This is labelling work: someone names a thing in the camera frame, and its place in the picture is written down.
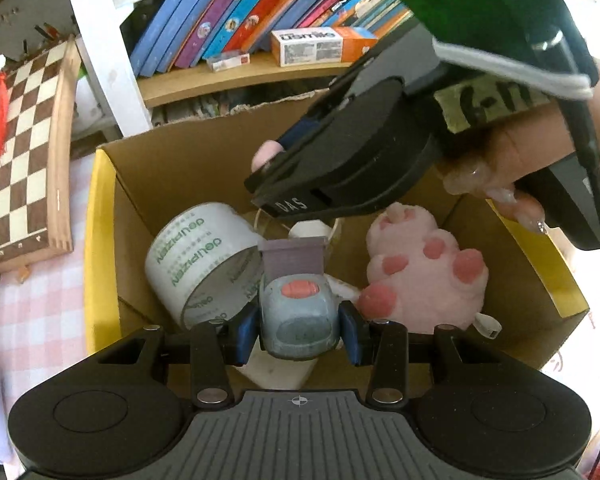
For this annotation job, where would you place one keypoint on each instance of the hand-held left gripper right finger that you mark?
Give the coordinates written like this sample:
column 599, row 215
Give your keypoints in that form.
column 352, row 335

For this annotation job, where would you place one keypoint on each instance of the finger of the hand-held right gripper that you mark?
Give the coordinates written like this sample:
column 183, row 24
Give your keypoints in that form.
column 280, row 195
column 300, row 136

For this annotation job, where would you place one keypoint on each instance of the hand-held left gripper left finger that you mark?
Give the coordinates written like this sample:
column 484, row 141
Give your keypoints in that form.
column 240, row 335

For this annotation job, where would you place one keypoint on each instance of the small pink round toy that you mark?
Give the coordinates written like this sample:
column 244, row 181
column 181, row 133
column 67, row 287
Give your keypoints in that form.
column 266, row 156

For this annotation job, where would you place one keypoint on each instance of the cream wrist watch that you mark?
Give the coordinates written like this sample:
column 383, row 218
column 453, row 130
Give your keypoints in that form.
column 307, row 230

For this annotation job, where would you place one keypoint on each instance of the white eraser block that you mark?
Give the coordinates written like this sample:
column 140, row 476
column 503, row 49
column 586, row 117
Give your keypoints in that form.
column 280, row 375

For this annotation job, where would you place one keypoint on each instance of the grey-blue toy car sharpener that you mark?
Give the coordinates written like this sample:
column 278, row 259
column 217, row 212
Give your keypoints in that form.
column 297, row 320

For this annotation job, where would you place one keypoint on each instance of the clear tape roll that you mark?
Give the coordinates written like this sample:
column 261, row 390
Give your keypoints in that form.
column 195, row 255

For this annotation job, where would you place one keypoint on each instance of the pink plush toy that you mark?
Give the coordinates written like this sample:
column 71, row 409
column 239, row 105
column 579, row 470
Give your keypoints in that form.
column 420, row 270

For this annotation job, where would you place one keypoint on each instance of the yellow cardboard box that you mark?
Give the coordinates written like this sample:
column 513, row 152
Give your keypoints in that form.
column 170, row 170

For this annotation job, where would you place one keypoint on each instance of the person's right hand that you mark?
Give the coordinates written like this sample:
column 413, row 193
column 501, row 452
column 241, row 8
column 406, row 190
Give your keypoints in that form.
column 520, row 145

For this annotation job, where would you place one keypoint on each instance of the row of low shelf books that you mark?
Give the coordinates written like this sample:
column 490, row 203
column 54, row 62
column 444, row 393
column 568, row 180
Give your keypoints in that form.
column 220, row 105

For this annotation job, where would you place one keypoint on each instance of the orange and white carton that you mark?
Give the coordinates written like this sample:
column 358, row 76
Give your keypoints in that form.
column 320, row 47

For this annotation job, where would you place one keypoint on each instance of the small red and white box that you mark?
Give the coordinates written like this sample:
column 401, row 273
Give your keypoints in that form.
column 227, row 61

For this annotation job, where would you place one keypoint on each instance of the row of colourful books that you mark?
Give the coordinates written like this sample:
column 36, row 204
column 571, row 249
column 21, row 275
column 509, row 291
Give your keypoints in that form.
column 240, row 5

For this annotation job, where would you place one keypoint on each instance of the pink checked tablecloth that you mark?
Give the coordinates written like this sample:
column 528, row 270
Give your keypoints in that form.
column 40, row 310

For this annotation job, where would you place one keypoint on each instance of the white bookshelf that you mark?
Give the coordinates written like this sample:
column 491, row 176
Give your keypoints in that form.
column 100, row 60

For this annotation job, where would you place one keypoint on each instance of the wooden chessboard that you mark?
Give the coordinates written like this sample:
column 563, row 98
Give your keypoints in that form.
column 25, row 160

